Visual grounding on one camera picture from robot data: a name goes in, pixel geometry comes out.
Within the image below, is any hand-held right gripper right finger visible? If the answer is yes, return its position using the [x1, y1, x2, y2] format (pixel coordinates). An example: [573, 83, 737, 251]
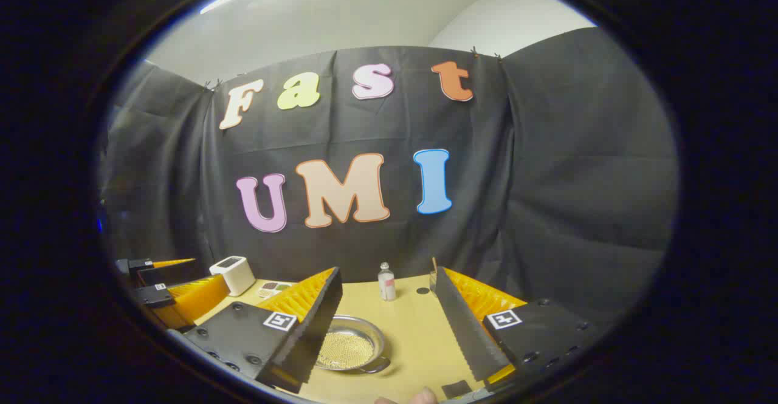
[435, 265, 599, 386]

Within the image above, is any clear plastic bottle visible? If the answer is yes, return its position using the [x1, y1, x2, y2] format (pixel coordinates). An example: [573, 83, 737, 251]
[378, 262, 397, 301]

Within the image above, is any black backdrop cloth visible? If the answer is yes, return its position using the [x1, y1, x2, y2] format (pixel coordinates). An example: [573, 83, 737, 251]
[97, 27, 680, 332]

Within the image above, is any white toaster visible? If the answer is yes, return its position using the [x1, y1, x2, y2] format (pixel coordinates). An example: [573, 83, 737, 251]
[210, 256, 256, 296]

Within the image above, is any pile of yellow soybeans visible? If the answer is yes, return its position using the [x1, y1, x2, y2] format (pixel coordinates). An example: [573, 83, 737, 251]
[317, 330, 374, 369]

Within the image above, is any steel pot with black handles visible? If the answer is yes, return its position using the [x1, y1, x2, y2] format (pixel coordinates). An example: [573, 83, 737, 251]
[313, 315, 391, 374]

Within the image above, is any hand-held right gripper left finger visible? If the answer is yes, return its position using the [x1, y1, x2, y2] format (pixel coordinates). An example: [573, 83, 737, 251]
[182, 266, 344, 394]

